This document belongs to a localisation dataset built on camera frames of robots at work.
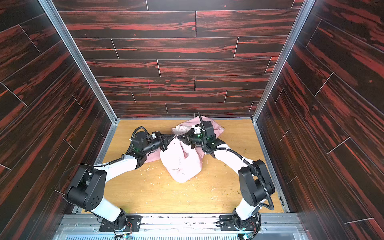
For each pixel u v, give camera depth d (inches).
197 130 31.7
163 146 30.2
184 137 30.2
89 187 18.0
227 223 28.8
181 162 33.3
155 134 31.1
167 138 30.2
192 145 30.2
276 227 28.7
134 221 29.5
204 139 26.5
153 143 28.9
